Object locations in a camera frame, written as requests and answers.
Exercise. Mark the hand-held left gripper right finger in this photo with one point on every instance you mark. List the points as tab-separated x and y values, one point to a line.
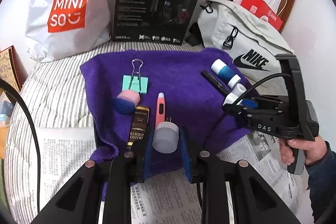
185	153

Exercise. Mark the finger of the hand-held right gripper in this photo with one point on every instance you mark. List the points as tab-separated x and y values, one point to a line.
236	109
250	103

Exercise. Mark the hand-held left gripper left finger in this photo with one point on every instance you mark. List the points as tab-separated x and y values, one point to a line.
147	153

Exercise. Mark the white tape roll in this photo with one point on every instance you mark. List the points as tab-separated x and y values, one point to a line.
240	90

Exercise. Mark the white charger plug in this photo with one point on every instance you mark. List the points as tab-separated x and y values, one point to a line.
165	137

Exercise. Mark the black and gold tube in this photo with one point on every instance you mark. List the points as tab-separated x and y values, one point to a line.
139	124

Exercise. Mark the black usb drive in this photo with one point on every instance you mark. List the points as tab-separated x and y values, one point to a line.
215	81

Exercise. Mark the pink digital thermometer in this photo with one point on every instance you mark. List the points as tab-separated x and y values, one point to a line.
160	108

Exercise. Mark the pink and blue sponge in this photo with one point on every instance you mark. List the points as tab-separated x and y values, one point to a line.
126	100

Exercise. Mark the person's right forearm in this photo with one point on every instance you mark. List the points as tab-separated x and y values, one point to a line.
323	182

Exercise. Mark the person's right hand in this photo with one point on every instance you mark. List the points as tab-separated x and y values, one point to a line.
317	150

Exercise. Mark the white bottle with blue label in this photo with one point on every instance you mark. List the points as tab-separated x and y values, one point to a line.
224	71

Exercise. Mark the purple towel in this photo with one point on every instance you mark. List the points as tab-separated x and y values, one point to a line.
178	77

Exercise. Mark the green binder clip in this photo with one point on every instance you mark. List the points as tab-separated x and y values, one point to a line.
131	83

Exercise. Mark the grey sling bag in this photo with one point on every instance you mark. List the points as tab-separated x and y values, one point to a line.
252	29

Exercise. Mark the newspaper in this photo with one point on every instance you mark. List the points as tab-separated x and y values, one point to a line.
65	161

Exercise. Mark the red paper bag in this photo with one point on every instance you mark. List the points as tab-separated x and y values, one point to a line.
252	6

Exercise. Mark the black headset box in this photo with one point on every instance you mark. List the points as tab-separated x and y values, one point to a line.
141	3

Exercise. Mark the light blue packet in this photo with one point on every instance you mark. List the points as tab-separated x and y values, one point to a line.
5	111

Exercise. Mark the brown patterned box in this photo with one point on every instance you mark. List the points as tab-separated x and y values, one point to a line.
10	66

